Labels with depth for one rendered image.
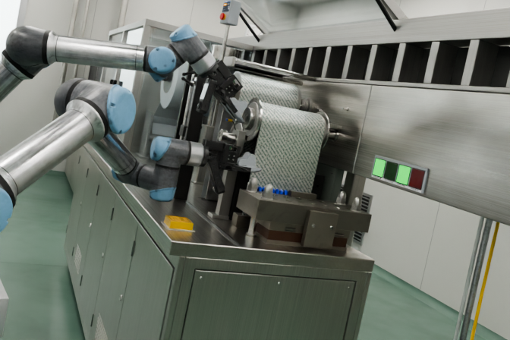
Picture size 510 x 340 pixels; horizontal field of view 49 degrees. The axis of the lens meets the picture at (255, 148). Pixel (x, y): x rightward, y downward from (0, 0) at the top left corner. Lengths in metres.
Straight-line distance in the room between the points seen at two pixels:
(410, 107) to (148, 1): 5.96
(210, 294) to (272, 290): 0.19
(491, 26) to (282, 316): 0.98
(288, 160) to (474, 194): 0.66
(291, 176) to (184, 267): 0.54
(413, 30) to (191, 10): 5.91
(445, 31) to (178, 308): 1.06
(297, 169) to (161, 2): 5.73
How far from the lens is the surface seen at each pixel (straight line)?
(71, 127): 1.35
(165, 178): 1.72
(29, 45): 1.70
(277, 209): 1.68
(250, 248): 1.61
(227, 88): 1.83
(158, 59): 1.63
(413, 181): 1.64
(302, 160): 1.91
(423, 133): 1.66
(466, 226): 4.80
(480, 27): 1.60
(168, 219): 1.67
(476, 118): 1.52
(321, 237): 1.75
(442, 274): 4.96
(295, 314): 1.75
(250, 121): 1.84
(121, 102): 1.40
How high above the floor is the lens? 1.28
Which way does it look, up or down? 4 degrees down
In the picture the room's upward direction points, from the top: 12 degrees clockwise
